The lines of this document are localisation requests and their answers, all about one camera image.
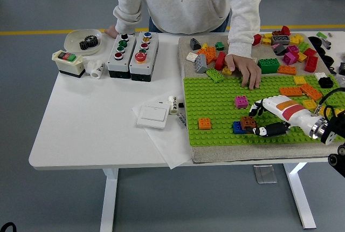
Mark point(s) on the person's left forearm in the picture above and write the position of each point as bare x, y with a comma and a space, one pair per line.
242, 32

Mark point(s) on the grey emergency-stop control box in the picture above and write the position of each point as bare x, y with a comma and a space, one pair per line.
147, 68

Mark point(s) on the grey metal part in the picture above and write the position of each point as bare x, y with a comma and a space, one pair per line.
326, 43

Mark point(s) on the person's right forearm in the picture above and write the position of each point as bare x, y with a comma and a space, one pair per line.
126, 19

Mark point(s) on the white plastic bowl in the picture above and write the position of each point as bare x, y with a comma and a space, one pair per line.
72, 39

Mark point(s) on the tall red toy brick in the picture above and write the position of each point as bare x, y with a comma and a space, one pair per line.
311, 64

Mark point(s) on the long orange toy brick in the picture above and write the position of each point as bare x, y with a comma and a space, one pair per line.
291, 91
287, 70
311, 91

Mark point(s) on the black metal gear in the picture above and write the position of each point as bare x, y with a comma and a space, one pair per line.
89, 43

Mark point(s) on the white wall switch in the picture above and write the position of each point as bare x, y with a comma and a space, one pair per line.
152, 116

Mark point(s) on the white toy brick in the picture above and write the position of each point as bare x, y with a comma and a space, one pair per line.
320, 75

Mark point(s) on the light grey toy brick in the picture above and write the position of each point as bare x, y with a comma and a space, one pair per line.
200, 64

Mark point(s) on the person's right hand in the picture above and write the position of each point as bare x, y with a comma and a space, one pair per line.
111, 31

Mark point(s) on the lime green toy brick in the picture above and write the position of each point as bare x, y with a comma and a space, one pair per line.
304, 47

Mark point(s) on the white table leg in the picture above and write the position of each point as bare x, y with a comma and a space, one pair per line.
300, 194
109, 202

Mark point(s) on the small yellow toy brick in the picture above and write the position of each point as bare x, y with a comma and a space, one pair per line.
205, 46

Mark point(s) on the black toy brick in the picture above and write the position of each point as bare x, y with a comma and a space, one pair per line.
326, 82

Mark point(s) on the dark grey toy brick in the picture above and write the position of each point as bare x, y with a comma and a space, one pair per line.
280, 50

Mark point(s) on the green studded plate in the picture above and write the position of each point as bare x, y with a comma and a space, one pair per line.
337, 85

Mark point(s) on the cream red-green switch box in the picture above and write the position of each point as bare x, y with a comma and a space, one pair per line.
67, 66

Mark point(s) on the red sloped toy brick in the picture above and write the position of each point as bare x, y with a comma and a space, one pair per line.
285, 31

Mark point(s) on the metal floor plate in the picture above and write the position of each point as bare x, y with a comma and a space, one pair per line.
265, 174

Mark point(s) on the white printed label strip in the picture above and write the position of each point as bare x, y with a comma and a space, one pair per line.
181, 121

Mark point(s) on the small pink toy piece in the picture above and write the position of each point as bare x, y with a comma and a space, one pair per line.
275, 46

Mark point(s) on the black box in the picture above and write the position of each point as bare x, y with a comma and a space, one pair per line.
342, 68

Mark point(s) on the flat yellow toy brick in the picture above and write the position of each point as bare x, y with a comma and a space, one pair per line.
299, 80
309, 103

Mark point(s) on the small labelled white fitting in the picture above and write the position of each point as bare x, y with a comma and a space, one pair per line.
173, 105

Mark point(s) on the white paper sheet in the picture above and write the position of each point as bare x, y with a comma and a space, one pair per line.
167, 145

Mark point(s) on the small green toy brick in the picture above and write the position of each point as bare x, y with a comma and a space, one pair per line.
219, 46

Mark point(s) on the person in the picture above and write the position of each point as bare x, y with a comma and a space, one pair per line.
183, 0

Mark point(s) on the large green toy brick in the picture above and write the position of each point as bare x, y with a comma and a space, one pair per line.
269, 66

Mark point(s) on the dark grey sloped brick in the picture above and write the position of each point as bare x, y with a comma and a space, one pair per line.
195, 44

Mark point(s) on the white pipe tee fitting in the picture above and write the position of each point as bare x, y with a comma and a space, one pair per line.
96, 70

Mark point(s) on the small lime toy brick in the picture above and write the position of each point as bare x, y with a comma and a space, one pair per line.
322, 35

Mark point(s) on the clear yellow toy brick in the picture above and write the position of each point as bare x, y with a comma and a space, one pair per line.
226, 71

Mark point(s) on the person's left hand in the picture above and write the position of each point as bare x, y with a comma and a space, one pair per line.
246, 68

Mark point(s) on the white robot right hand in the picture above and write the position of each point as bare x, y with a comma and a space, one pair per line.
285, 108

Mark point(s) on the large magenta toy brick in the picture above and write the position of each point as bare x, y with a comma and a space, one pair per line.
289, 58

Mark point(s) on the long grey toy brick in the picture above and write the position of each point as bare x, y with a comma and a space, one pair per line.
280, 40

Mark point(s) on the flat green toy brick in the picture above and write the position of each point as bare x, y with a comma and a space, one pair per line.
215, 75

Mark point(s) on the blue toy brick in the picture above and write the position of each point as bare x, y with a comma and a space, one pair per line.
236, 129

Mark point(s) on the grey four-button control box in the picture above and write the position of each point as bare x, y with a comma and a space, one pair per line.
118, 66

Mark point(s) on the black round cap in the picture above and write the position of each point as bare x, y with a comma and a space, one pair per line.
322, 51
328, 60
315, 41

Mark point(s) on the white toy tile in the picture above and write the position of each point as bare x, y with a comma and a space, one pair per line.
192, 57

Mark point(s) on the green studded baseplate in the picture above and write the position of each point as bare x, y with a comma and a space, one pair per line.
215, 94

